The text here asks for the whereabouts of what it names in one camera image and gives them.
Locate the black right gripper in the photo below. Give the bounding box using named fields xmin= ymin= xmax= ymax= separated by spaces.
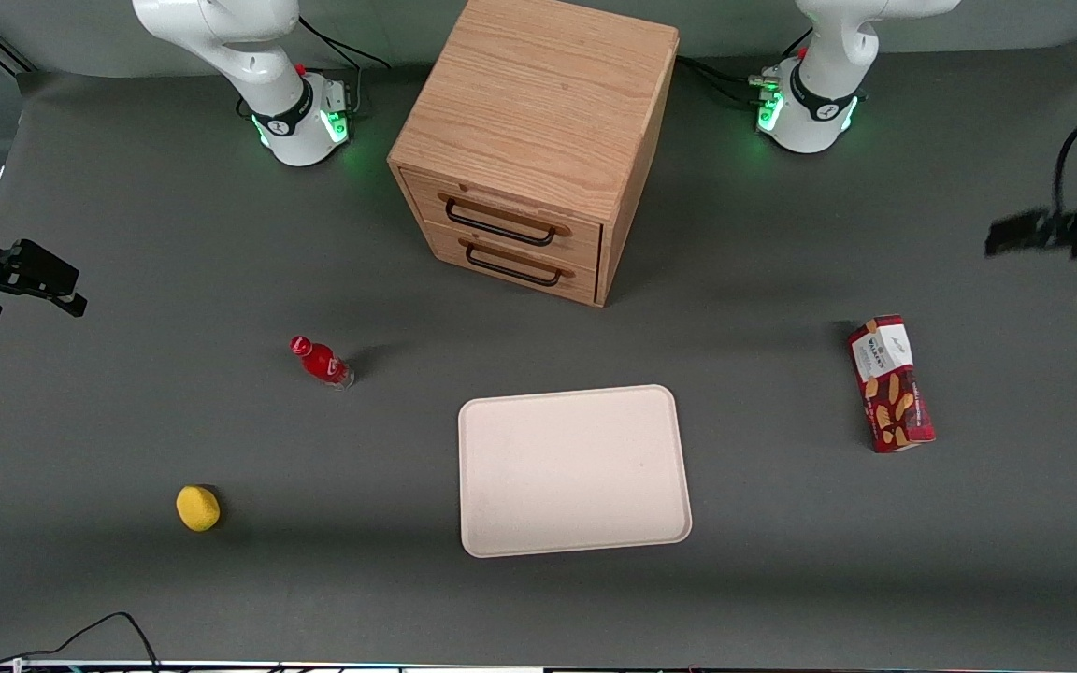
xmin=0 ymin=218 xmax=89 ymax=326

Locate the red cookie box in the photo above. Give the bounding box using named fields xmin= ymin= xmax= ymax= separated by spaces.
xmin=846 ymin=315 xmax=937 ymax=454

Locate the beige rectangular tray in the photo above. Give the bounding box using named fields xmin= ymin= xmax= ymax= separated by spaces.
xmin=457 ymin=384 xmax=694 ymax=559

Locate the yellow lemon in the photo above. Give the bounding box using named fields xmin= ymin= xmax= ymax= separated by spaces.
xmin=175 ymin=484 xmax=222 ymax=533

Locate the red plastic bottle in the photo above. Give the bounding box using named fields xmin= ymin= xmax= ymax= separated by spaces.
xmin=290 ymin=335 xmax=354 ymax=390

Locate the wooden two-drawer cabinet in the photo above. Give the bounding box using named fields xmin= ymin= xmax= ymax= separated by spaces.
xmin=387 ymin=0 xmax=681 ymax=308

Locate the black cable at table edge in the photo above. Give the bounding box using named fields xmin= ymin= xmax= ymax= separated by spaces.
xmin=0 ymin=611 xmax=163 ymax=673

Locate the black left base cable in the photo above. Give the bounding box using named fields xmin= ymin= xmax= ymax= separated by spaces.
xmin=676 ymin=28 xmax=815 ymax=109

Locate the black base cable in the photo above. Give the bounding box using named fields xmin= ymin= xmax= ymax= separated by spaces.
xmin=236 ymin=16 xmax=392 ymax=121
xmin=676 ymin=28 xmax=815 ymax=109

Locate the black right base cable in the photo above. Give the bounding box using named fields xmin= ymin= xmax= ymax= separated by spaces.
xmin=236 ymin=16 xmax=392 ymax=121

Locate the long black drawer handle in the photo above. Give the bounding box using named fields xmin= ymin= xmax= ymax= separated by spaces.
xmin=445 ymin=197 xmax=560 ymax=249

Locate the short black drawer handle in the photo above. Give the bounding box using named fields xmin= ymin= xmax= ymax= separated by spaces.
xmin=465 ymin=242 xmax=565 ymax=288

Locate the wooden drawer with short handle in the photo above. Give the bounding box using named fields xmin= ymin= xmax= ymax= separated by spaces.
xmin=421 ymin=222 xmax=599 ymax=306

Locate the wooden drawer with long handle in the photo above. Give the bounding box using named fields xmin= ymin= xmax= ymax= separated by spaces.
xmin=400 ymin=169 xmax=604 ymax=273

